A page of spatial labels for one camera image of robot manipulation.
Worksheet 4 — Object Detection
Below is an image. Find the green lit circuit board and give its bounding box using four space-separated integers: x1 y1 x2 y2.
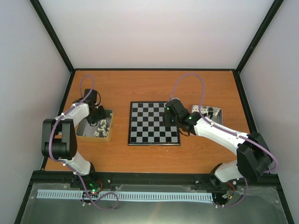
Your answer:
89 180 103 195

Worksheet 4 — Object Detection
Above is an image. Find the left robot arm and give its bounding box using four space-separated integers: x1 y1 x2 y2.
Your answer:
41 89 106 188

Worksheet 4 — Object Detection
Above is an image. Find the light blue cable duct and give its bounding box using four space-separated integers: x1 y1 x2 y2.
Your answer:
36 189 213 203

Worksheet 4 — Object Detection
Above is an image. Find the black aluminium frame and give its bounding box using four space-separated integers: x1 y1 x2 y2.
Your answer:
15 0 294 224

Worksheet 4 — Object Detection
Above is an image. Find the tan tray of white pieces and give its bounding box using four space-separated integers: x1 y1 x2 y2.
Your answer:
75 109 115 143

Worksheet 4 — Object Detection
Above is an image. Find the black and white chessboard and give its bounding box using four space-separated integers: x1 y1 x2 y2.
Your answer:
128 101 180 146

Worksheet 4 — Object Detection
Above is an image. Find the clear tray of black pieces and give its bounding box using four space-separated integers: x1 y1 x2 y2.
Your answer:
200 106 223 125

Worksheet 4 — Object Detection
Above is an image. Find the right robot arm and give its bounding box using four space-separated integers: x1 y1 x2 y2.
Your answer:
163 98 275 189

